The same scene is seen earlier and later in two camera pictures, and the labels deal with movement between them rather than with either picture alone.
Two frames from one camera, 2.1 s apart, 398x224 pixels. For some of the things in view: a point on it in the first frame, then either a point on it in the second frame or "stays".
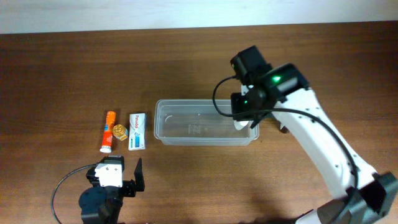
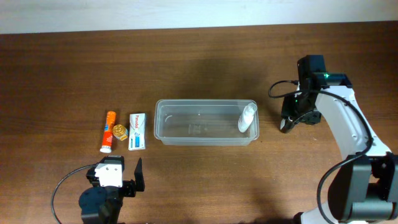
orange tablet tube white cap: x=108 y=132 stays
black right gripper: x=237 y=109 to x=302 y=117
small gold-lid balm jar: x=120 y=132 stays
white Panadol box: x=137 y=131 stays
